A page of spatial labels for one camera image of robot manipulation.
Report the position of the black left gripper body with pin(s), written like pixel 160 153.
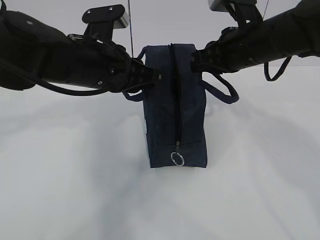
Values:
pixel 126 74

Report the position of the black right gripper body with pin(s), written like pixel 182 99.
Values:
pixel 221 57

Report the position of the navy blue lunch bag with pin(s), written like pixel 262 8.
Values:
pixel 174 109

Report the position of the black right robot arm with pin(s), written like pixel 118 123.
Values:
pixel 255 41

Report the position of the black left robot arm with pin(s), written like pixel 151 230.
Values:
pixel 33 53

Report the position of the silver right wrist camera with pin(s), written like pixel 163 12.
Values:
pixel 242 11

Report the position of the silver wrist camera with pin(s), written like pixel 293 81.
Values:
pixel 104 20
pixel 242 11

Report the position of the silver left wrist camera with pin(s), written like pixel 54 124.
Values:
pixel 104 20

